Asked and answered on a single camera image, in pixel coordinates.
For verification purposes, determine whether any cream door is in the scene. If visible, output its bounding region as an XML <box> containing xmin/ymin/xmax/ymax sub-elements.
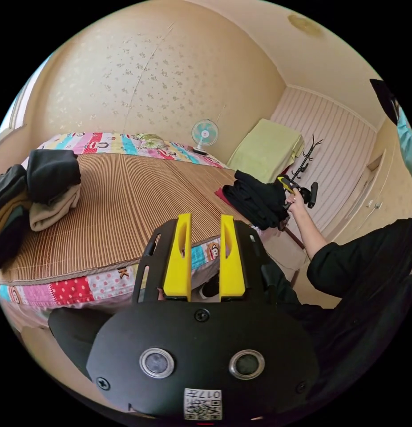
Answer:
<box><xmin>327</xmin><ymin>146</ymin><xmax>388</xmax><ymax>242</ymax></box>

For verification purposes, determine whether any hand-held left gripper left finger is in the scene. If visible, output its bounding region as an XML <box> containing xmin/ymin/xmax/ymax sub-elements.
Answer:
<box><xmin>162</xmin><ymin>213</ymin><xmax>193</xmax><ymax>299</ymax></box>

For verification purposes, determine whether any window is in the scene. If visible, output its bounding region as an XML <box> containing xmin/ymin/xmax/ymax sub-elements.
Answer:
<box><xmin>0</xmin><ymin>72</ymin><xmax>38</xmax><ymax>136</ymax></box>

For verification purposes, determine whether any person's right hand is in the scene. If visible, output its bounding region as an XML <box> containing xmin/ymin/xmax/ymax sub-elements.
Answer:
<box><xmin>285</xmin><ymin>193</ymin><xmax>308</xmax><ymax>217</ymax></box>

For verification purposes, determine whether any pile of clothes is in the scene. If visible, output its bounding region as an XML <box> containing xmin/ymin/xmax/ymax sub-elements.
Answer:
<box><xmin>0</xmin><ymin>149</ymin><xmax>82</xmax><ymax>271</ymax></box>

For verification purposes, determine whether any person's right forearm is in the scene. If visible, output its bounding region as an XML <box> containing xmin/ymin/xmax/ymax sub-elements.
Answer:
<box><xmin>290</xmin><ymin>209</ymin><xmax>329</xmax><ymax>259</ymax></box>

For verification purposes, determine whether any black long sleeve shirt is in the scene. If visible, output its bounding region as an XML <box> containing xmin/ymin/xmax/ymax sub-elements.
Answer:
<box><xmin>223</xmin><ymin>169</ymin><xmax>291</xmax><ymax>231</ymax></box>

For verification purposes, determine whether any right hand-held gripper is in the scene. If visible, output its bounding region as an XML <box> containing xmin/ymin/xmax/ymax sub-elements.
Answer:
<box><xmin>276</xmin><ymin>176</ymin><xmax>311</xmax><ymax>211</ymax></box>

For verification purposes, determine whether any red cloth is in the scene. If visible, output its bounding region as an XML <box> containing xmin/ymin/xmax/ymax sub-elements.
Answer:
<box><xmin>214</xmin><ymin>187</ymin><xmax>234</xmax><ymax>209</ymax></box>

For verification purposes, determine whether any green floral pillow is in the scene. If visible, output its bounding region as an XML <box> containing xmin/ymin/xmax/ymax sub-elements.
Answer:
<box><xmin>136</xmin><ymin>133</ymin><xmax>167</xmax><ymax>150</ymax></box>

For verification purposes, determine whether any bed with woven mat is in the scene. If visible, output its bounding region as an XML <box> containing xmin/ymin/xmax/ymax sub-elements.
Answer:
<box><xmin>0</xmin><ymin>131</ymin><xmax>271</xmax><ymax>322</ymax></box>

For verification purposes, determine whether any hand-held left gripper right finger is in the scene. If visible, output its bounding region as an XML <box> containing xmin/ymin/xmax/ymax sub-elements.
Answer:
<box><xmin>219</xmin><ymin>214</ymin><xmax>246</xmax><ymax>299</ymax></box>

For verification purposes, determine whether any white and teal fan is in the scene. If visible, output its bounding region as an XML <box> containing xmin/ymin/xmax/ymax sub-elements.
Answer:
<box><xmin>191</xmin><ymin>120</ymin><xmax>220</xmax><ymax>156</ymax></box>

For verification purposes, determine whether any black coat rack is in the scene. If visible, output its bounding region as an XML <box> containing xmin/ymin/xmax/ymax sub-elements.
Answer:
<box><xmin>285</xmin><ymin>134</ymin><xmax>324</xmax><ymax>185</ymax></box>

